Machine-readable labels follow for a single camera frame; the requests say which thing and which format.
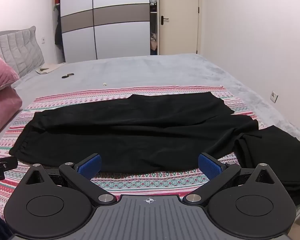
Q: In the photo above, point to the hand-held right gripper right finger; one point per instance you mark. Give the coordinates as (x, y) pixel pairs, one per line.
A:
(210, 166)

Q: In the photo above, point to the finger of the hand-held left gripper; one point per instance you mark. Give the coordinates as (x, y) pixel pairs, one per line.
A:
(5, 162)

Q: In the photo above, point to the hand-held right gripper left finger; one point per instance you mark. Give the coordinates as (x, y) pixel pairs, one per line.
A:
(91, 166)

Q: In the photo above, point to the black pants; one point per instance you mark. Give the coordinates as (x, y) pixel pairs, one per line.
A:
(130, 135)

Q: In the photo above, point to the pink pillow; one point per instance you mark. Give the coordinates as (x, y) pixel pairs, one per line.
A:
(3, 112)
(0, 72)

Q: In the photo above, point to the striped patterned blanket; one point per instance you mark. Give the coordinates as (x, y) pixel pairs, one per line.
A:
(150, 180)

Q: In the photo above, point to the folded black garment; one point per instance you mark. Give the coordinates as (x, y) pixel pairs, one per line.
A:
(272, 160)

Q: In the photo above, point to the small black object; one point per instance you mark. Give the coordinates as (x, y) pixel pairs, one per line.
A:
(67, 75)

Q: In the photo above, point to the beige cloth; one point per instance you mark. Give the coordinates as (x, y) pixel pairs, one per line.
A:
(46, 68)

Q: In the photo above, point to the grey bed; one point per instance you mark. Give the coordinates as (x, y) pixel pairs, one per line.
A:
(152, 71)

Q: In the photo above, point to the grey quilted headboard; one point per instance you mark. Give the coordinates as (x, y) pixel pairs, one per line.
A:
(17, 47)

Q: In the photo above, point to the shelf clutter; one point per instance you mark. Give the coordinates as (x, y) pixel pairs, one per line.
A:
(153, 42)

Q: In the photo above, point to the dark hanging clothing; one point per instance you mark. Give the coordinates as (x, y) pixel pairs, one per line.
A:
(58, 33)

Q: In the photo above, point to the white and grey wardrobe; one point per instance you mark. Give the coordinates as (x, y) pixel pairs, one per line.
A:
(110, 22)

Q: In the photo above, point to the cream door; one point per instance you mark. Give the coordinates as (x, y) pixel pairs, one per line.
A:
(180, 10)

